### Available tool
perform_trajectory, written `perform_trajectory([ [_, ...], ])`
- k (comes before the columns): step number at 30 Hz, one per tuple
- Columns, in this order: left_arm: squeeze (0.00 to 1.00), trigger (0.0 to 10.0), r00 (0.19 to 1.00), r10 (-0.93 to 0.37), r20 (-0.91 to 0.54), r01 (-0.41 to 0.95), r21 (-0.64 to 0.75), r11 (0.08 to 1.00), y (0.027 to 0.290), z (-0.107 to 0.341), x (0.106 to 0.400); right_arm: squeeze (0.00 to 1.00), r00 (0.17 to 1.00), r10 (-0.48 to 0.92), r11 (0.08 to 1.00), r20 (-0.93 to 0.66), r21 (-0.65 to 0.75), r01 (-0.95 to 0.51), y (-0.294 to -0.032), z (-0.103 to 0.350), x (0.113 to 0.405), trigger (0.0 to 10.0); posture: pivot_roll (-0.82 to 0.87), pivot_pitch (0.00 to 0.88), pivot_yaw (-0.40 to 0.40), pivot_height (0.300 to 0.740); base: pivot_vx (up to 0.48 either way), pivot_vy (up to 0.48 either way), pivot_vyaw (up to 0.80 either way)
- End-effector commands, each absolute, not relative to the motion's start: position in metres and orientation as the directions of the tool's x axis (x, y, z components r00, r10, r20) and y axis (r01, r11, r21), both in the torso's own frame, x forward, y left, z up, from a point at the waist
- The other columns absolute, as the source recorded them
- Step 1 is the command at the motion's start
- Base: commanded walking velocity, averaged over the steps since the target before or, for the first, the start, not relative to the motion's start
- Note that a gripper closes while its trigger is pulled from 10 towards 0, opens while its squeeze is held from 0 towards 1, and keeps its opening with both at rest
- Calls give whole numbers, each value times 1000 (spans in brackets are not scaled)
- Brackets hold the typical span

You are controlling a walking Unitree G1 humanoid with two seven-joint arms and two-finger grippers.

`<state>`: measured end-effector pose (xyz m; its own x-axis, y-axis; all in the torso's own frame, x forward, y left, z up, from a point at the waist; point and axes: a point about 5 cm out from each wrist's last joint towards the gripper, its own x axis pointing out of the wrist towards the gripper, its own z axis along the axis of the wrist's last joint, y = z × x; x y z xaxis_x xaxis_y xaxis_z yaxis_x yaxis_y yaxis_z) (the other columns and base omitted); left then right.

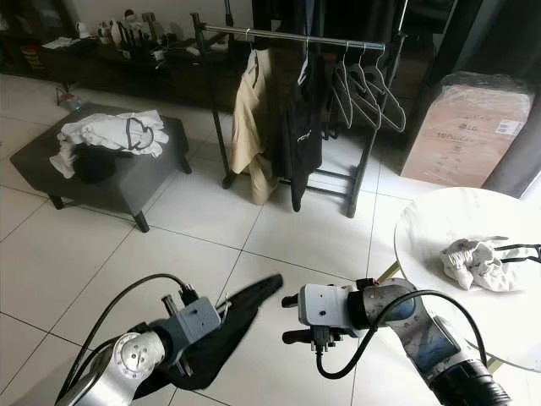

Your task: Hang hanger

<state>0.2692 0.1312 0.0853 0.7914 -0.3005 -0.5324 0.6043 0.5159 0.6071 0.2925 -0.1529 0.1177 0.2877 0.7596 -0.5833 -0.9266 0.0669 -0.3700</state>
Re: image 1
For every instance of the dark wood shelf unit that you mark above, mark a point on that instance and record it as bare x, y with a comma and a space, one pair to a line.
19, 38

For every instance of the black clothes rack silver rail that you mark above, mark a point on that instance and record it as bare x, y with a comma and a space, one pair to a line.
347, 42

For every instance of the beige shirt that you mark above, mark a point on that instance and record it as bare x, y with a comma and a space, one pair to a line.
250, 127

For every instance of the white paper sheets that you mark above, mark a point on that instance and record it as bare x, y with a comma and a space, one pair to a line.
56, 44

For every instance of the dark grey sofa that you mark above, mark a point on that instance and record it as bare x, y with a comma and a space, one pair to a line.
520, 161

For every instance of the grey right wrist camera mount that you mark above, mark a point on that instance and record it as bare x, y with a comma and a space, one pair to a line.
328, 306

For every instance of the grey white figurine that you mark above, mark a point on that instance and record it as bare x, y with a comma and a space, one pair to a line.
127, 23

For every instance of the low dark wood cabinet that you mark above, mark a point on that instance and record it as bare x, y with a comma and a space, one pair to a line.
152, 76

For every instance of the round white table gold legs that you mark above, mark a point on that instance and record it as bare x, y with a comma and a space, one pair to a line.
448, 224

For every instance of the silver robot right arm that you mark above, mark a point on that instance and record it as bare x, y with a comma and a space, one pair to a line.
439, 347

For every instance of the red blue floor item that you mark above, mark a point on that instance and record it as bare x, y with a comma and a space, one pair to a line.
68, 104

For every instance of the plastic wrapped cardboard box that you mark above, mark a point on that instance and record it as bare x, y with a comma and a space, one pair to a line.
465, 135

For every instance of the woven basket red lid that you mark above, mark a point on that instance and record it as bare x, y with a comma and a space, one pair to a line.
28, 59

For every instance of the small white figurine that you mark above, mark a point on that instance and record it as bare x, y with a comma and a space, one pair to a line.
79, 31

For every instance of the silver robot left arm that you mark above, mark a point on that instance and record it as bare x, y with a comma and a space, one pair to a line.
135, 355

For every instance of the yellow white small item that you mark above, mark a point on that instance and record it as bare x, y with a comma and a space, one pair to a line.
190, 50

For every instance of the small red white bottle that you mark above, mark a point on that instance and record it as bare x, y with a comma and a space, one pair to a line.
99, 34

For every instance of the dark grey ottoman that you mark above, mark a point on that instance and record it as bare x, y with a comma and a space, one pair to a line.
148, 161

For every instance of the grey clothes hanger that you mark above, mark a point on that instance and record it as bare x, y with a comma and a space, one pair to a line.
374, 103
349, 103
395, 103

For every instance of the black shirt with white logo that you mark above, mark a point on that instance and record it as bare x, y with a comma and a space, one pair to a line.
302, 139

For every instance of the white garment black trim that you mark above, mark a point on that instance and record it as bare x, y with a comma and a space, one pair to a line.
101, 131

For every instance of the black power strip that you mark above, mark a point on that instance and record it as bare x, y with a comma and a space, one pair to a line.
137, 51

